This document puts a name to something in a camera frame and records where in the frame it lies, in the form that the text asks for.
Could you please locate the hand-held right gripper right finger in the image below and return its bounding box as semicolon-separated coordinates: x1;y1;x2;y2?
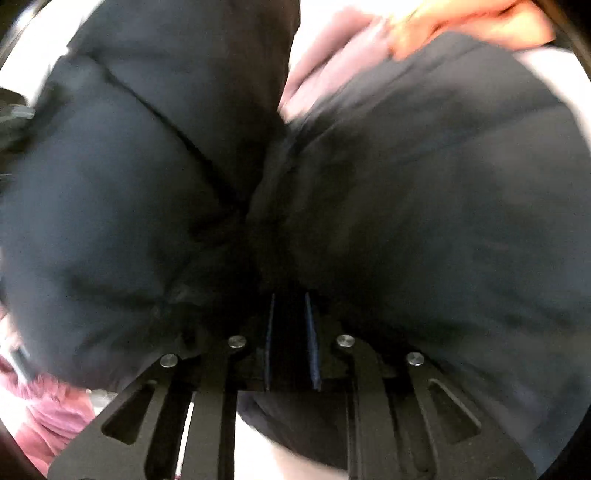
302;292;539;480

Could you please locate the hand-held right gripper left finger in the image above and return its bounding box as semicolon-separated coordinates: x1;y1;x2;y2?
48;293;278;480

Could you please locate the black puffer jacket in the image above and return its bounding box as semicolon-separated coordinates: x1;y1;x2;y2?
0;0;591;476

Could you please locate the maroon pink garment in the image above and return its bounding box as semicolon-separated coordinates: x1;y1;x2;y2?
0;302;97;476

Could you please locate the pink cloth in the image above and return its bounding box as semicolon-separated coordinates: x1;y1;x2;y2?
278;8;404;124

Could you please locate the dark object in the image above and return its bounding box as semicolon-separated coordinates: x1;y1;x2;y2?
0;88;38;185

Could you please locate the orange cloth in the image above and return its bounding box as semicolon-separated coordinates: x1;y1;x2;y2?
387;0;556;61

